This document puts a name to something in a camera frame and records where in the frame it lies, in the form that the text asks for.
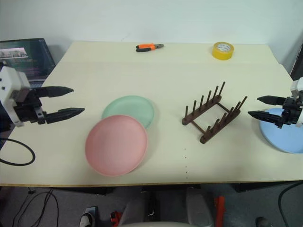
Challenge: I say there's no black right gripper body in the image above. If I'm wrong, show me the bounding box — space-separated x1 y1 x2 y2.
277 96 301 130

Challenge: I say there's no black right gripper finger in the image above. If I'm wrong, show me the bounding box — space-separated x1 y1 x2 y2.
257 95 288 106
248 110 283 126

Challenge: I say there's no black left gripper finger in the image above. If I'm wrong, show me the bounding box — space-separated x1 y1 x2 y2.
35 86 74 99
45 107 85 125

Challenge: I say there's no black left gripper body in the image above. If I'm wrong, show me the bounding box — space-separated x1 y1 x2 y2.
13 88 47 125

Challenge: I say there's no pink round plate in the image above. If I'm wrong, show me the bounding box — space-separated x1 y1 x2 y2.
85 114 149 177

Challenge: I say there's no green round plate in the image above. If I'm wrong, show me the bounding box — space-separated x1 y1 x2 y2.
101 95 156 130

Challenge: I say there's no brown wooden dish rack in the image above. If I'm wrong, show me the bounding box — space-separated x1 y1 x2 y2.
181 81 248 144

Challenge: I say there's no blue round plate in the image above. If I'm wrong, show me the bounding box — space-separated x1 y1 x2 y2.
259 107 303 154

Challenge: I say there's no dark open laptop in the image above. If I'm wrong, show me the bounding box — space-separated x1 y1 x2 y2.
0 37 57 90

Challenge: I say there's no black object beside table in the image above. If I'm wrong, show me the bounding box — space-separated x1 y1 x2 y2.
289 35 303 81

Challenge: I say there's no yellow cup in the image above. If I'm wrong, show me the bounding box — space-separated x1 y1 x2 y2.
211 41 235 61

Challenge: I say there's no orange black marker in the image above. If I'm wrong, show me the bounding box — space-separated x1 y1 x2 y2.
135 43 165 53

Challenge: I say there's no orange red floor object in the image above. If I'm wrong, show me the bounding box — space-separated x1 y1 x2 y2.
214 195 225 227

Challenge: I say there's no white black shoe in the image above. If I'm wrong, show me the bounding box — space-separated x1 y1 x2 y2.
79 211 96 227

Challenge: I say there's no grey rounded shape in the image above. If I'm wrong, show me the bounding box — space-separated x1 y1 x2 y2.
185 187 214 226

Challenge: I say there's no red black floor tool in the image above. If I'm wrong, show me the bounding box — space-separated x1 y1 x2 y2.
109 210 123 224

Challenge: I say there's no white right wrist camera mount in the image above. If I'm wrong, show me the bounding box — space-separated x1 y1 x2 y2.
290 77 303 128

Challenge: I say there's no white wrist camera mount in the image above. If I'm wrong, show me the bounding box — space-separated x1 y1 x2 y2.
290 77 303 128
0 65 31 128

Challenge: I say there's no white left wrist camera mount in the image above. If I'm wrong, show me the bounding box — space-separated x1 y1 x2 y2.
0 65 31 128

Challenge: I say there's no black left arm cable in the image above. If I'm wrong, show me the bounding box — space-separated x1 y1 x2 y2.
0 138 36 166

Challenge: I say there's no black floor cable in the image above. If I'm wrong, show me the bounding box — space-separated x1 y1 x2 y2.
13 187 60 227

